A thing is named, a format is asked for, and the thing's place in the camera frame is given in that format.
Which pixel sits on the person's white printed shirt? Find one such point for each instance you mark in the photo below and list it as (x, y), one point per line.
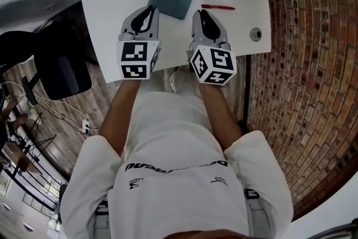
(173, 134)

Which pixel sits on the black office chair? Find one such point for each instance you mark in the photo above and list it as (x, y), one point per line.
(61, 72)

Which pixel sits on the red pen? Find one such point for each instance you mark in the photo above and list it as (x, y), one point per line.
(218, 7)

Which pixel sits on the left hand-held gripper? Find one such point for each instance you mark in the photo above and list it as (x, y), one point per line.
(133, 51)

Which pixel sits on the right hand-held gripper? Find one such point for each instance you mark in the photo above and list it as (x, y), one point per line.
(221, 60)

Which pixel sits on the white power strip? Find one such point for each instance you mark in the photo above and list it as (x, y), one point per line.
(85, 126)

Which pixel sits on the person's right forearm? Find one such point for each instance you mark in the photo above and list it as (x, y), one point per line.
(218, 114)

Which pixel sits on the black tripod stand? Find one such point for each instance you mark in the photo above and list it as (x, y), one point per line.
(36, 140)

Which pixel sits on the person's left forearm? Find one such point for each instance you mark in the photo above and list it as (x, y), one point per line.
(120, 114)

